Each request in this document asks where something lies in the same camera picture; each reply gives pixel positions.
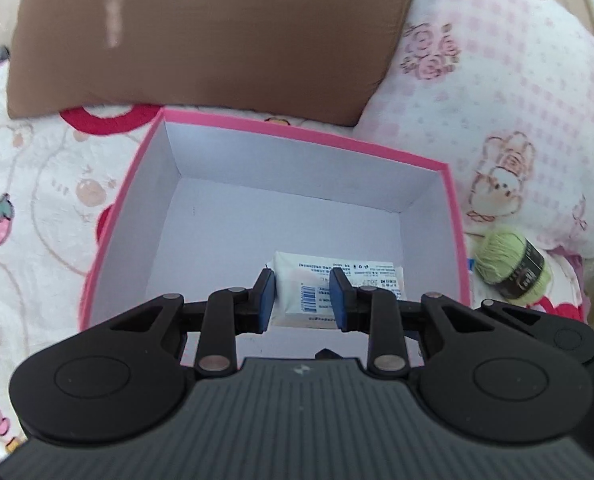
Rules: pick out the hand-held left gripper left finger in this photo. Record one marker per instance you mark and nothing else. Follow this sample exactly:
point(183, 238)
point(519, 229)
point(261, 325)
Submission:
point(266, 300)

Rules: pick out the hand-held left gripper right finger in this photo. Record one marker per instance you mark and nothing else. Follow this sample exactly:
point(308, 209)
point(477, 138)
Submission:
point(338, 300)

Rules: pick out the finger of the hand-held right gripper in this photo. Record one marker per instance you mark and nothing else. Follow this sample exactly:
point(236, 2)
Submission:
point(517, 317)

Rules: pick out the small white packet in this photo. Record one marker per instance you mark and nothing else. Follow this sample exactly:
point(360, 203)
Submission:
point(377, 280)

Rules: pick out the green yarn ball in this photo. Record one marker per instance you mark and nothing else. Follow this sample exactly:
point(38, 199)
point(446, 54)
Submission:
point(497, 255)

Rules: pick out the pink cardboard box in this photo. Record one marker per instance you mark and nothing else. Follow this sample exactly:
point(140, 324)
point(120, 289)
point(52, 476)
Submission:
point(297, 210)

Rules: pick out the pink checked pillow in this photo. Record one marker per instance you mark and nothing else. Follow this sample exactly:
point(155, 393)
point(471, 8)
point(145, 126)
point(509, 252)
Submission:
point(502, 85)

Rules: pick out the printed bear blanket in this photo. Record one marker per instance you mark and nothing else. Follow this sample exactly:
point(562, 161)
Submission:
point(37, 210)

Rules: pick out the brown pillow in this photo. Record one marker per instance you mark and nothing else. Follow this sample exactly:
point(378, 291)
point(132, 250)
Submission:
point(202, 50)

